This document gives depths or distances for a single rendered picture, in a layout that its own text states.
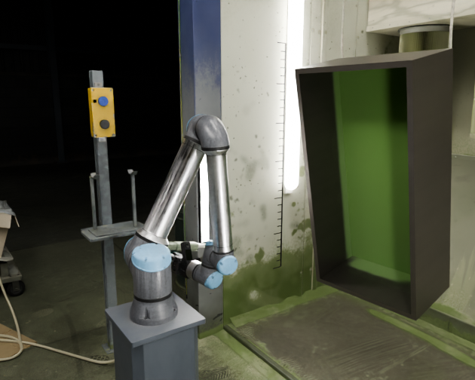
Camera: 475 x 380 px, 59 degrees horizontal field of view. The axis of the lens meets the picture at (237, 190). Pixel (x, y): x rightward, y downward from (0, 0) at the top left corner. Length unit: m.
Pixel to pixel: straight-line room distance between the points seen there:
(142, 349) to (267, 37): 1.91
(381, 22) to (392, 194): 1.40
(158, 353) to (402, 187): 1.47
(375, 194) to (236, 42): 1.18
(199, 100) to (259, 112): 0.44
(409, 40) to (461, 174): 1.01
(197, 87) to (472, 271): 2.04
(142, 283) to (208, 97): 1.22
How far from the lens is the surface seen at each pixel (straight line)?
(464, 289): 3.07
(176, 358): 1.77
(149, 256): 1.65
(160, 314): 1.71
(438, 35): 3.27
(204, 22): 2.51
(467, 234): 3.19
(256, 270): 2.91
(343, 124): 2.47
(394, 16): 3.29
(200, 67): 2.46
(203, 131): 1.70
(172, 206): 1.79
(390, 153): 2.35
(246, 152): 2.65
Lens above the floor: 1.48
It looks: 12 degrees down
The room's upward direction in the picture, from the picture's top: straight up
